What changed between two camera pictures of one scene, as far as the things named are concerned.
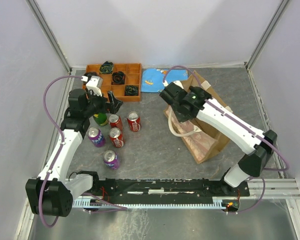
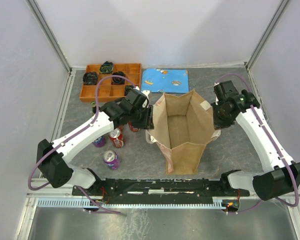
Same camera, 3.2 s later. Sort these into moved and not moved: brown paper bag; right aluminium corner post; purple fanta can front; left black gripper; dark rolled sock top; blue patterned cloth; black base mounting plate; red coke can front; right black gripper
Moved: brown paper bag; left black gripper; right black gripper
Not moved: purple fanta can front; right aluminium corner post; red coke can front; black base mounting plate; blue patterned cloth; dark rolled sock top
